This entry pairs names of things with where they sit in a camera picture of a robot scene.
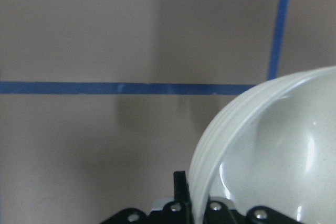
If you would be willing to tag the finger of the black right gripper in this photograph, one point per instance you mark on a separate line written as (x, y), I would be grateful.
(217, 212)

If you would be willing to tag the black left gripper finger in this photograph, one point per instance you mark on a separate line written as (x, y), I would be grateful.
(178, 210)

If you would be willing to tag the white ceramic bowl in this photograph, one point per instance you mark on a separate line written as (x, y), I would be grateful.
(273, 145)

